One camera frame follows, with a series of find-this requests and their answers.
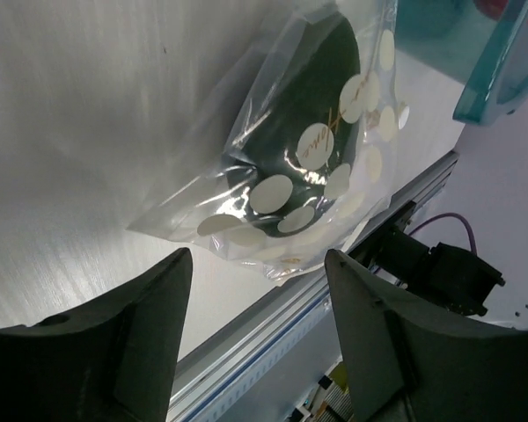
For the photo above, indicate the dark green avocado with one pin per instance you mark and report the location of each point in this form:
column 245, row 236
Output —
column 303, row 140

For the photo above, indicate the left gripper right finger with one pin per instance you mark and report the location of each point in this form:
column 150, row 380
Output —
column 403, row 353

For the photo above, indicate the clear zip top bag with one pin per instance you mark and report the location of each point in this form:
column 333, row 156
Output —
column 192, row 203

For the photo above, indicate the white slotted cable duct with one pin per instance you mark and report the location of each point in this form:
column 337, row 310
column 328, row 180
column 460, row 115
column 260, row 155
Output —
column 247, row 374

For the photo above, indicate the teal plastic tray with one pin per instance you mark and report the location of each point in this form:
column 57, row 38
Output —
column 480, row 44

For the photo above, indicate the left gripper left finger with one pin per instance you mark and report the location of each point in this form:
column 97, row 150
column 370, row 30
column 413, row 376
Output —
column 112, row 358

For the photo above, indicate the aluminium mounting rail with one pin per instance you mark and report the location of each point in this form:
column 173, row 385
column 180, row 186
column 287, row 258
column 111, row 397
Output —
column 288, row 383

